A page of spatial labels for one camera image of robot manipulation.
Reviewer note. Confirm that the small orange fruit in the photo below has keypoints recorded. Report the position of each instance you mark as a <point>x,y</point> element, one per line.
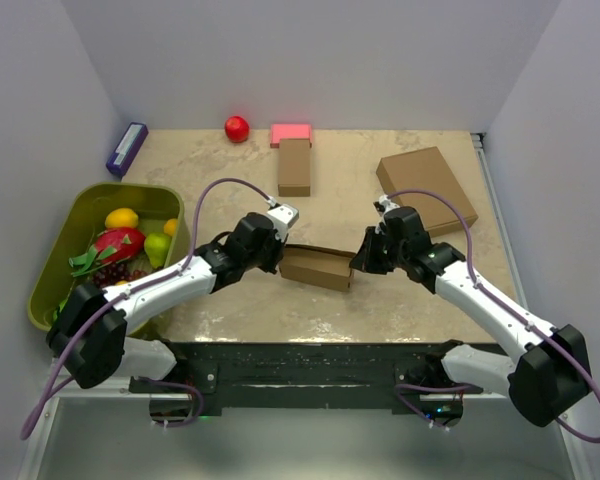
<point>170,227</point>

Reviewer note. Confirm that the large folded cardboard box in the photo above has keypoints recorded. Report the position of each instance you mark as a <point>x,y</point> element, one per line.
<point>426,169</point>

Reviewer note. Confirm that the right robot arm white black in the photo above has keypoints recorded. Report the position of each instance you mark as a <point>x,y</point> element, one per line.
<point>541,369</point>

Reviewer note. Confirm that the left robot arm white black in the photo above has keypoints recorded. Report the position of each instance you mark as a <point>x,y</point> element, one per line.
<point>92,337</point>

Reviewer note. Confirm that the pink sticky note block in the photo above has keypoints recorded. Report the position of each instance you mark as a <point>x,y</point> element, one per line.
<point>285,131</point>

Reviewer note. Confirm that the yellow orange mango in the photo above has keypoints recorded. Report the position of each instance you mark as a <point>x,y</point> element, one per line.
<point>122,218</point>

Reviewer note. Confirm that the olive green plastic bin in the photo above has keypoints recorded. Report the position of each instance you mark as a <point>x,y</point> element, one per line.
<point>154,206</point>

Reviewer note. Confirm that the dark purple grapes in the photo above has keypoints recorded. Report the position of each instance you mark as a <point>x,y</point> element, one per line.
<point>115,274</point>

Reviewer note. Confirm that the green pear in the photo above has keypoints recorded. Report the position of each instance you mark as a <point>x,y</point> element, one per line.
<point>156,247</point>

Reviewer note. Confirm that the aluminium frame rail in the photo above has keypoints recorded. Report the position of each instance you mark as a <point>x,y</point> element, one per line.
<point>478,144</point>

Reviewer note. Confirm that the purple rectangular box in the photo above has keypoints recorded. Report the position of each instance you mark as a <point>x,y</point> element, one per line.
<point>125,152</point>

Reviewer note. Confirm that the red apple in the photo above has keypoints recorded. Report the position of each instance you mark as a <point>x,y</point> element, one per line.
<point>236,129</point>

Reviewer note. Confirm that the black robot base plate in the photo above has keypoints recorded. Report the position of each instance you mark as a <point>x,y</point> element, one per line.
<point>218,376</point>

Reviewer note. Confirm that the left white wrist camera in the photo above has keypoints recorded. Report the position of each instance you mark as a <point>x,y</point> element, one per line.
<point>283,217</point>

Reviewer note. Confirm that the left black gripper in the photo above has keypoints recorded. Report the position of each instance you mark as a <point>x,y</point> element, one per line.
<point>278,248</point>

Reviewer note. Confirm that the small folded cardboard box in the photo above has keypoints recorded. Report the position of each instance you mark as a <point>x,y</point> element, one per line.
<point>294,168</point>

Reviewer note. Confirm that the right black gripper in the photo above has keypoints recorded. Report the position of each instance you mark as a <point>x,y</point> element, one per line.
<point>365,260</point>

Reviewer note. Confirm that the red dragon fruit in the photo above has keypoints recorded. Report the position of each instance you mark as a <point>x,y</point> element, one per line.
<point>111,246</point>

